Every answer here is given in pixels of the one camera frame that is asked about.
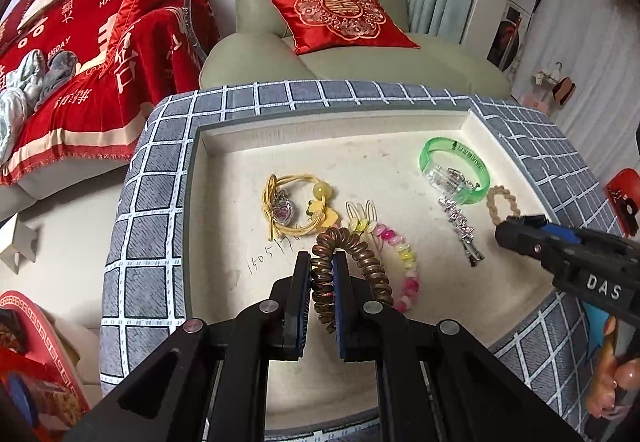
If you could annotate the grey checked tablecloth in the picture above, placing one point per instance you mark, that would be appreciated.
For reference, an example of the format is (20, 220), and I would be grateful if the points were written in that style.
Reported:
(150, 202)

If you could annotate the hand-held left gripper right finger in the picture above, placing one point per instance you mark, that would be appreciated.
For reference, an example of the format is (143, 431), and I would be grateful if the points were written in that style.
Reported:
(341, 302)

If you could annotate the red round patterned box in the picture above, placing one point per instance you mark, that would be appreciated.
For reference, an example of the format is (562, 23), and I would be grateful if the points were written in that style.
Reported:
(30, 322)

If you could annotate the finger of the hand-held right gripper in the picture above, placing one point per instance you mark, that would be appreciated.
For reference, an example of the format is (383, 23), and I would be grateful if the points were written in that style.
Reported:
(550, 229)
(525, 242)

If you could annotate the long silver rhinestone hair clip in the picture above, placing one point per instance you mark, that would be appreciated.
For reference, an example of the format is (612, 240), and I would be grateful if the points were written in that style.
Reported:
(462, 224)

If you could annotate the beige sofa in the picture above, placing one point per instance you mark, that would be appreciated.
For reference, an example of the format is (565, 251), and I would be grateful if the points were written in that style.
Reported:
(50, 187)

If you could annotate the red embroidered cushion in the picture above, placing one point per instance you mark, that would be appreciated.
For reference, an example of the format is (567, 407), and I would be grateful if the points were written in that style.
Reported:
(340, 15)

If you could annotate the red black object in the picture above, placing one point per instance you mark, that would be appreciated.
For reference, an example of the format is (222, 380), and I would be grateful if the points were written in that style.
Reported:
(625, 197)

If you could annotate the can with blue lid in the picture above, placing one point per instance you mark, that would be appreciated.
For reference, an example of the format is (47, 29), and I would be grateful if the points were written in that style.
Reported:
(45, 402)

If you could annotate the green translucent bangle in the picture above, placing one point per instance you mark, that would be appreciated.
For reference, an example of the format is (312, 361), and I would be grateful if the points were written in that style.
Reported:
(435, 147)

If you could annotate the person's right hand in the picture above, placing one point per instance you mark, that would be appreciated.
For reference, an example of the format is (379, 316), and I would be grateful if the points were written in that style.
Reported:
(607, 372)

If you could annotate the red printed blanket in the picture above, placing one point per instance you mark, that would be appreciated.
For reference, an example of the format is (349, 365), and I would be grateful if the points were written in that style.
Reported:
(90, 122)

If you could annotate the light blue clothes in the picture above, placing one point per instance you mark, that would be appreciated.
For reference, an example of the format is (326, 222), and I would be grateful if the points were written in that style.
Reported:
(20, 92)

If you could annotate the grey-green jewelry tray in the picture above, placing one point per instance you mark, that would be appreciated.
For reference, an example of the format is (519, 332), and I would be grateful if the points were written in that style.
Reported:
(350, 157)

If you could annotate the small white stool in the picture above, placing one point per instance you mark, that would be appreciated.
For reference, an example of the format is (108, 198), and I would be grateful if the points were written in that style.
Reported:
(17, 242)

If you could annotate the hanger with small bags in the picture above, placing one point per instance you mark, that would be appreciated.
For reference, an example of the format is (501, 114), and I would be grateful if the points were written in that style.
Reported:
(562, 90)

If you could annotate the red satin cushion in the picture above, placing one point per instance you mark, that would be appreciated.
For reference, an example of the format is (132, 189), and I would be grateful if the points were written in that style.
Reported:
(135, 17)

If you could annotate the dark red wall poster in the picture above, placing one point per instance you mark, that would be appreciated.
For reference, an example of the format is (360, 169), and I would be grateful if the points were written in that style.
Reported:
(510, 40)

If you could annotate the beige hair clips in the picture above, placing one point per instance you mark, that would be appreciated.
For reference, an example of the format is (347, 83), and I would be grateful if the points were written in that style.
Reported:
(350, 209)

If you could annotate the silver heart charm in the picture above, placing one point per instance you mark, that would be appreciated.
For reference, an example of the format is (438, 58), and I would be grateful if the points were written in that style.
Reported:
(281, 211)

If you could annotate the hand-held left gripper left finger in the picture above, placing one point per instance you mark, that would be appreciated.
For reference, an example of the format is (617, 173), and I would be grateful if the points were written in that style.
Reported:
(300, 302)

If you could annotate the grey cloth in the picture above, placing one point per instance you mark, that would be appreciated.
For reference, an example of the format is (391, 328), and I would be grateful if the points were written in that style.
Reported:
(60, 72)

